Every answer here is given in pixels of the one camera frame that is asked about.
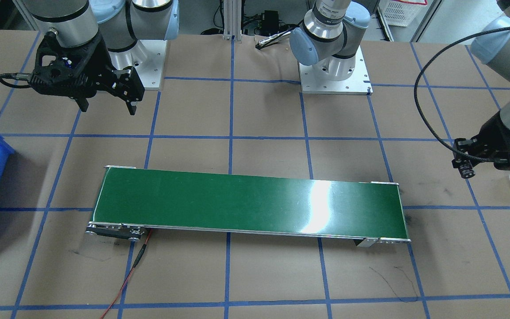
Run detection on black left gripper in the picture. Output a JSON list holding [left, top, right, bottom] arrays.
[[476, 112, 510, 171]]

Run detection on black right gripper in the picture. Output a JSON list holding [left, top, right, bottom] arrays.
[[28, 32, 144, 116]]

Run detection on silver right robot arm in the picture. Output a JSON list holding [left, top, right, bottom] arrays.
[[11, 0, 179, 115]]

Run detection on green conveyor belt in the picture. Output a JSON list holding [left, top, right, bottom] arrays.
[[86, 166, 411, 247]]

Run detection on white plastic basket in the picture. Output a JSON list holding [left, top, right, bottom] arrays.
[[379, 0, 428, 27]]

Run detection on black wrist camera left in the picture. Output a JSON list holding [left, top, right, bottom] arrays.
[[452, 139, 482, 179]]

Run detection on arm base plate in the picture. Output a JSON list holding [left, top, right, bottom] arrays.
[[109, 40, 168, 90], [299, 47, 374, 95]]

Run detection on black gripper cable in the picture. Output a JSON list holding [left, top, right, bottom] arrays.
[[413, 25, 510, 165]]

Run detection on red black wire pair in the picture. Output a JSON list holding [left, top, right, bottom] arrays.
[[99, 228, 154, 319]]

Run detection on aluminium frame post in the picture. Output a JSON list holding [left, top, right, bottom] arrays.
[[221, 0, 243, 42]]

